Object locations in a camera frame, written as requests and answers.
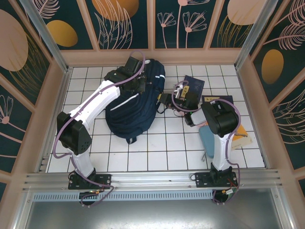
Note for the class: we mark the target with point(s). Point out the grey metal plate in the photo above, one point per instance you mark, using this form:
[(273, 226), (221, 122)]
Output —
[(155, 214)]

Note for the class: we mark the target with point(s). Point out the aluminium rail frame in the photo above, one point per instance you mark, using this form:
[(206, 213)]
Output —
[(155, 180)]

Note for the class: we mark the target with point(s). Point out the blue glasses case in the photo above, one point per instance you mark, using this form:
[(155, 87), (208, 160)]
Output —
[(206, 140)]

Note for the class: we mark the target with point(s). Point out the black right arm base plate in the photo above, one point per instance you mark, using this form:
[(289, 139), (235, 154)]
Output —
[(202, 180)]

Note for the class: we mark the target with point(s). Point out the aluminium corner post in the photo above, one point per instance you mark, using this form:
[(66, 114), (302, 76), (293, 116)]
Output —
[(255, 31), (47, 38)]

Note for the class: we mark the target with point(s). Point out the plain navy book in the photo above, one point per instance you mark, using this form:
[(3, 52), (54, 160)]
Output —
[(226, 98)]

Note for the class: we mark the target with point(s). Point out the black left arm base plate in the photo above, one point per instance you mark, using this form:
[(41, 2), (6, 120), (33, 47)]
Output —
[(104, 181)]

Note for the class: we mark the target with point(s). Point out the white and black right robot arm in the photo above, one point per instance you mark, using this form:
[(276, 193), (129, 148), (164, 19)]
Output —
[(220, 148)]

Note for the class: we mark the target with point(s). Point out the navy book with yellow label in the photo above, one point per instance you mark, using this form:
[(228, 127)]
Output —
[(196, 84)]

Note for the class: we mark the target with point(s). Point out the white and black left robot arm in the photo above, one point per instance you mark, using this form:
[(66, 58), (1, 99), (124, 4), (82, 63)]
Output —
[(100, 102)]

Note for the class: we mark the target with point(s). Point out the navy blue backpack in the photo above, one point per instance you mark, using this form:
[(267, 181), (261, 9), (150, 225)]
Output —
[(133, 114)]

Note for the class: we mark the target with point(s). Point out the aluminium side rail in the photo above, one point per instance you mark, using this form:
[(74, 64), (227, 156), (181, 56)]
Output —
[(267, 162), (44, 164)]

